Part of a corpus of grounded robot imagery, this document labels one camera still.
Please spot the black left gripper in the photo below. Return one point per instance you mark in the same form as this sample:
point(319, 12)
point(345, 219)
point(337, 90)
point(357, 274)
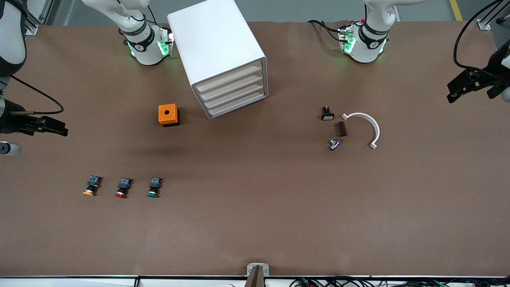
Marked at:
point(495, 65)

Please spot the silver metal connector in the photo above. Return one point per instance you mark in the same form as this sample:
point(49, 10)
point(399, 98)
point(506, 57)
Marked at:
point(335, 143)

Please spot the black switch white cap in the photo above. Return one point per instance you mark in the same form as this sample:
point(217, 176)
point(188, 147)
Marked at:
point(327, 114)

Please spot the aluminium frame profile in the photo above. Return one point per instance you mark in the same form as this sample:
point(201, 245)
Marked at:
point(38, 16)
point(490, 18)

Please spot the grey arm base connector box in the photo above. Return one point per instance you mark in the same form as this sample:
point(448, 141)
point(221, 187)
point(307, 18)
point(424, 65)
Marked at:
point(166, 42)
point(346, 40)

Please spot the yellow push button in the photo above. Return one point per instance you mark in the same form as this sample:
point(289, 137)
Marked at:
point(92, 185)

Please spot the grey metal mount bracket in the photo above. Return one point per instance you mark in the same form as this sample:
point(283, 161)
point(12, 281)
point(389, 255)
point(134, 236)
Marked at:
point(251, 269)

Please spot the brown terminal block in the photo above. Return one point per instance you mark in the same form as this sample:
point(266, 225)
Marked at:
point(341, 128)

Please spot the red push button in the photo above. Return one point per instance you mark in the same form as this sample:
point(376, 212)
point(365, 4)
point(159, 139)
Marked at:
point(123, 186)

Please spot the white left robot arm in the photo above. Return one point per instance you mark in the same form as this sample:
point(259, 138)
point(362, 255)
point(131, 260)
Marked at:
point(368, 44)

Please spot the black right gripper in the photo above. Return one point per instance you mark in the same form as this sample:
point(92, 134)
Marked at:
point(10, 121)

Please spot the white curved bracket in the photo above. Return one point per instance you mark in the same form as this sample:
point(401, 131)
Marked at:
point(372, 123)

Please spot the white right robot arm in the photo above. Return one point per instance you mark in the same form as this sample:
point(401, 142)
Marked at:
point(141, 46)

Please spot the orange box with hole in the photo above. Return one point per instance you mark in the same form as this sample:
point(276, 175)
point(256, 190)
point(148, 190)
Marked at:
point(167, 113)

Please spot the green push button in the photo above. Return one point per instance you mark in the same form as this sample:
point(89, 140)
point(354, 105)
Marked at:
point(153, 186)

